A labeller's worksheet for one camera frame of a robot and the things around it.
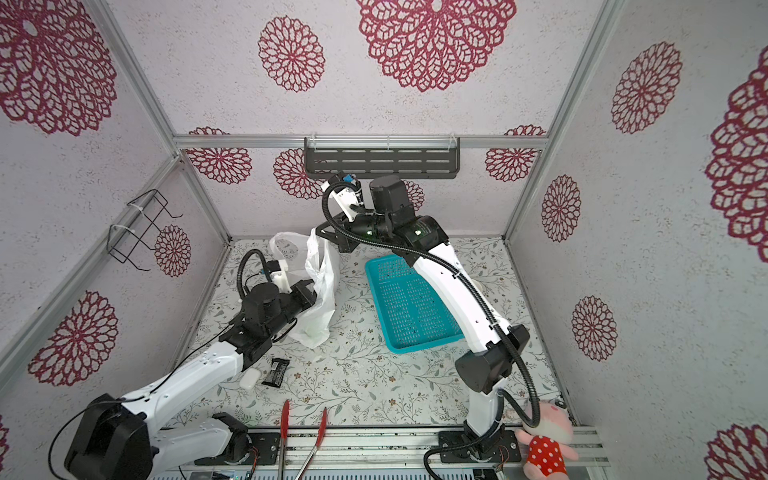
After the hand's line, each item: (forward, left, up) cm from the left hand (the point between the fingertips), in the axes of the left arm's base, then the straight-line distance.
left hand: (322, 284), depth 80 cm
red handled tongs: (-31, +9, -21) cm, 38 cm away
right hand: (0, -3, +22) cm, 23 cm away
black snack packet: (-16, +14, -20) cm, 30 cm away
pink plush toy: (-36, -54, -16) cm, 67 cm away
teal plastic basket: (+3, -26, -22) cm, 34 cm away
